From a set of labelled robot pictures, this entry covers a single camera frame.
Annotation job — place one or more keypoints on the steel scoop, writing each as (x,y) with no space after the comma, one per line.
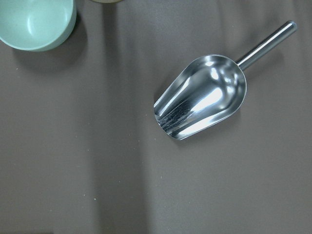
(210,89)

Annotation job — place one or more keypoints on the mint green bowl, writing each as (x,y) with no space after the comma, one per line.
(36,25)

